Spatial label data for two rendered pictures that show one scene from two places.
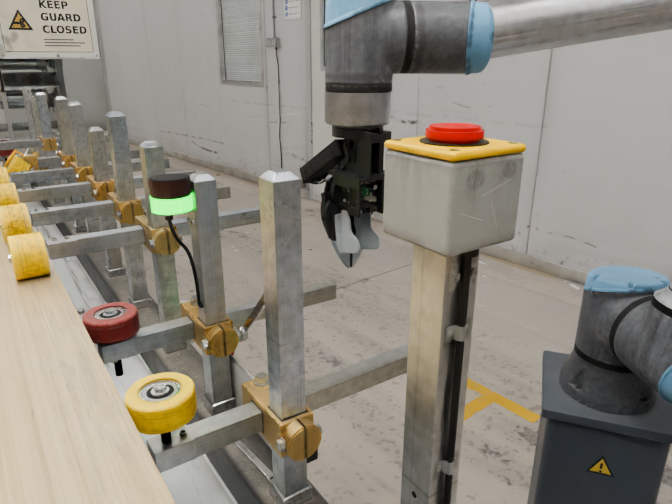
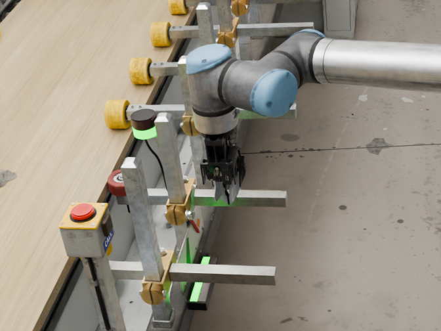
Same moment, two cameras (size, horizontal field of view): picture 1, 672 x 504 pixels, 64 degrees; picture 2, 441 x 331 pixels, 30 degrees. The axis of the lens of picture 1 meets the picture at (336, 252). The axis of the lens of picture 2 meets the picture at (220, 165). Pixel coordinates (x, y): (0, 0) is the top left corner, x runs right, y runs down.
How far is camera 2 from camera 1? 138 cm
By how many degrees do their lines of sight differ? 46
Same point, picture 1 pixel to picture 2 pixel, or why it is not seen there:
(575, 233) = not seen: outside the picture
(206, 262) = (166, 167)
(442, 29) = (236, 93)
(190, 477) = not seen: hidden behind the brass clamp
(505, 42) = (344, 81)
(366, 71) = (199, 104)
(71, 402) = not seen: hidden behind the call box
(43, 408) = (51, 228)
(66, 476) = (32, 265)
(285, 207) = (129, 180)
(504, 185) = (88, 239)
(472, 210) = (73, 244)
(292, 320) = (143, 233)
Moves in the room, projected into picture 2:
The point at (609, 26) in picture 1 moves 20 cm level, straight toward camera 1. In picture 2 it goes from (426, 88) to (323, 119)
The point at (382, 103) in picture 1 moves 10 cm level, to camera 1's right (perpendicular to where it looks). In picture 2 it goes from (214, 123) to (251, 138)
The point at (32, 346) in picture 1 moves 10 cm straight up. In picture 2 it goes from (77, 186) to (67, 154)
